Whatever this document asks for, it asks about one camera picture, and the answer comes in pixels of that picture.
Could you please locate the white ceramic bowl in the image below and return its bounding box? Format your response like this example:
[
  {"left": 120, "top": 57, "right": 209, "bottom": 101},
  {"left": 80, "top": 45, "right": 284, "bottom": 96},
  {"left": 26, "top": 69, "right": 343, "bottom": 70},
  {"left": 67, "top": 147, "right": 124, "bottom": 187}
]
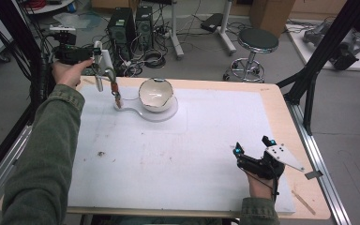
[{"left": 138, "top": 77, "right": 174, "bottom": 113}]

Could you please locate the white table leg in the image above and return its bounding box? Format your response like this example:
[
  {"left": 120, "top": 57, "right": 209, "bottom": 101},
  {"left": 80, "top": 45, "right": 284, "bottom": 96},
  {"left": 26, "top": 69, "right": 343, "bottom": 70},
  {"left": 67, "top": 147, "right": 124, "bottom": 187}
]
[
  {"left": 216, "top": 0, "right": 237, "bottom": 56},
  {"left": 169, "top": 0, "right": 185, "bottom": 61}
]

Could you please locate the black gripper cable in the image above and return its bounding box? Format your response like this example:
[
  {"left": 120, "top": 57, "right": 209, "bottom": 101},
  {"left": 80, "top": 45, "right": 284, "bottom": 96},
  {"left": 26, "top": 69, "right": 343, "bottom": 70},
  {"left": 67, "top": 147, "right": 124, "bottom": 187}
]
[{"left": 271, "top": 172, "right": 279, "bottom": 203}]

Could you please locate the person's left hand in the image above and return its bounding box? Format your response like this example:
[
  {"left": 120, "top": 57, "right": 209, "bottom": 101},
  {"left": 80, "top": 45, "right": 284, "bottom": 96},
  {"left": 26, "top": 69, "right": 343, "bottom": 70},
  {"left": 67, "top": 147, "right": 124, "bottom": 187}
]
[{"left": 51, "top": 58, "right": 95, "bottom": 90}]

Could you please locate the clear plastic sheet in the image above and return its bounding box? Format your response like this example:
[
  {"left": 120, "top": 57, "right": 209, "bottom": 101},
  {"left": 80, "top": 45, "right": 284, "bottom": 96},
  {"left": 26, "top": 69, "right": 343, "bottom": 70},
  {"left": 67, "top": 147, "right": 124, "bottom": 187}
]
[{"left": 52, "top": 11, "right": 92, "bottom": 31}]

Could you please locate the white foam mat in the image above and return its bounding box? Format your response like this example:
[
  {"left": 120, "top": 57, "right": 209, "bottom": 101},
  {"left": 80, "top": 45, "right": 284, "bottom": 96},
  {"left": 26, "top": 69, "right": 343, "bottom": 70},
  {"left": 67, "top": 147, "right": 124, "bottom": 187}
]
[{"left": 67, "top": 84, "right": 296, "bottom": 215}]

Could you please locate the white key hook stand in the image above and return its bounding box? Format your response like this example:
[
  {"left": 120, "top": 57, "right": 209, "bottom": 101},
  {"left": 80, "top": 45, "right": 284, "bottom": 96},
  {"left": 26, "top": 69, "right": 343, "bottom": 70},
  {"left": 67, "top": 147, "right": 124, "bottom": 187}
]
[{"left": 100, "top": 49, "right": 179, "bottom": 123}]

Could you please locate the wooden stick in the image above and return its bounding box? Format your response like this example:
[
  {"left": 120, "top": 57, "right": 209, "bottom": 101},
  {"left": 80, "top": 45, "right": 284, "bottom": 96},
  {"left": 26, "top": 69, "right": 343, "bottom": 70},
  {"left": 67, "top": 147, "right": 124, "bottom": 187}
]
[{"left": 292, "top": 189, "right": 317, "bottom": 217}]

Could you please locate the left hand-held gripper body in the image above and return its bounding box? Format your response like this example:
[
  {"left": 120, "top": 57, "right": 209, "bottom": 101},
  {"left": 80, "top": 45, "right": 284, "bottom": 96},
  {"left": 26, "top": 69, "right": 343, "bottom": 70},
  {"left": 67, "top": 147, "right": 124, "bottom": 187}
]
[{"left": 49, "top": 25, "right": 96, "bottom": 67}]

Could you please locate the black cable coil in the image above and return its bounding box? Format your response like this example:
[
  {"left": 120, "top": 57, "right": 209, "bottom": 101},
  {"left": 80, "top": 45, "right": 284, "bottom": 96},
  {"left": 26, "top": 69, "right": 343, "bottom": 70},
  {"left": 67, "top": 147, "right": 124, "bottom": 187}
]
[{"left": 142, "top": 49, "right": 167, "bottom": 69}]

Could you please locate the black metal frame strut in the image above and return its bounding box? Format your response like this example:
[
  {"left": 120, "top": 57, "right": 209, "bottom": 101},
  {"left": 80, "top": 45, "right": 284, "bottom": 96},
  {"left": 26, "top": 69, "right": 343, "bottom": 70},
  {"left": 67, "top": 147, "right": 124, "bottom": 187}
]
[{"left": 276, "top": 0, "right": 360, "bottom": 136}]

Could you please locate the black round chrome stool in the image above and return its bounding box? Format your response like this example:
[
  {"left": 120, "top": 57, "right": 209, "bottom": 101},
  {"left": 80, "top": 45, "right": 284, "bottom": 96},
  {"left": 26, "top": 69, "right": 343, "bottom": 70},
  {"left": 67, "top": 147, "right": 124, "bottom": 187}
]
[{"left": 222, "top": 27, "right": 280, "bottom": 84}]

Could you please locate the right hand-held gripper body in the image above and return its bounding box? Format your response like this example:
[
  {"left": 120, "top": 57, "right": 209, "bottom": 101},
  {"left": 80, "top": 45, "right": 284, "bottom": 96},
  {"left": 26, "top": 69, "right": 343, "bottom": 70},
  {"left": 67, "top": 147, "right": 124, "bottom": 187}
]
[{"left": 235, "top": 142, "right": 306, "bottom": 181}]

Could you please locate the person's right hand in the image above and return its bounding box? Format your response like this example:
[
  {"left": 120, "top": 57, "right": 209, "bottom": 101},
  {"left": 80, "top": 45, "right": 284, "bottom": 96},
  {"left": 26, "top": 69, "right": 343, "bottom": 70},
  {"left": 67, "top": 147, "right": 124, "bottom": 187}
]
[{"left": 245, "top": 171, "right": 277, "bottom": 201}]

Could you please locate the grey machine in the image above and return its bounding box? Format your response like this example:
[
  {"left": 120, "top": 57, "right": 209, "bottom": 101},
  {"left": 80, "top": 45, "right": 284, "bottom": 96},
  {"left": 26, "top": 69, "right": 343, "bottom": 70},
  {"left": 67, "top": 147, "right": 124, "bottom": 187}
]
[{"left": 302, "top": 21, "right": 360, "bottom": 71}]

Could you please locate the grey metal bracket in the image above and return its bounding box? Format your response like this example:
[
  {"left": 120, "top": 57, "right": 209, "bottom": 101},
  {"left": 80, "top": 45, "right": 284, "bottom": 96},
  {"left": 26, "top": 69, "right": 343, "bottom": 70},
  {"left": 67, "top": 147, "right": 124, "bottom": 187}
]
[{"left": 304, "top": 170, "right": 323, "bottom": 181}]

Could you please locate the brown cardboard box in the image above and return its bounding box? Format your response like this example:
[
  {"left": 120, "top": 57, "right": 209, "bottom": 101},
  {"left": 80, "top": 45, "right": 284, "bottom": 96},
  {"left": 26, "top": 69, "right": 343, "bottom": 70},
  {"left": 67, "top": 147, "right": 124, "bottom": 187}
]
[{"left": 248, "top": 0, "right": 296, "bottom": 38}]

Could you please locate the black flat box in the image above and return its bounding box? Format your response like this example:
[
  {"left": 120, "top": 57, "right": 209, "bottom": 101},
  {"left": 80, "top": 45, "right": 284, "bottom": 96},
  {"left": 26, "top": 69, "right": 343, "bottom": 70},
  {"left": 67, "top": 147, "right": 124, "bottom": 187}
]
[{"left": 199, "top": 12, "right": 225, "bottom": 34}]

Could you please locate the large black computer tower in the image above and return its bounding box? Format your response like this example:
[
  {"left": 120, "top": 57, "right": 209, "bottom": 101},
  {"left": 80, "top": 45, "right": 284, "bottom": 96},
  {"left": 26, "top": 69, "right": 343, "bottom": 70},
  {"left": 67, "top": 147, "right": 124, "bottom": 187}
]
[{"left": 107, "top": 7, "right": 136, "bottom": 62}]

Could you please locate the black metal frame with cables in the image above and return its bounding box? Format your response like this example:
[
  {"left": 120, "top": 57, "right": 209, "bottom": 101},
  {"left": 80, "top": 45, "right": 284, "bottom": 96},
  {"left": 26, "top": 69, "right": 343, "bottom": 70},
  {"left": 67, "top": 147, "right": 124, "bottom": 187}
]
[{"left": 0, "top": 0, "right": 73, "bottom": 188}]

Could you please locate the small black computer tower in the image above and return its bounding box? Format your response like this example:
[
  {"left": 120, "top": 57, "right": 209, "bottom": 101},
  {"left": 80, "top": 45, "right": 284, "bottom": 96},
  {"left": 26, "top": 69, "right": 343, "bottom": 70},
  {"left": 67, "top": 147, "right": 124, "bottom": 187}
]
[{"left": 134, "top": 5, "right": 155, "bottom": 52}]

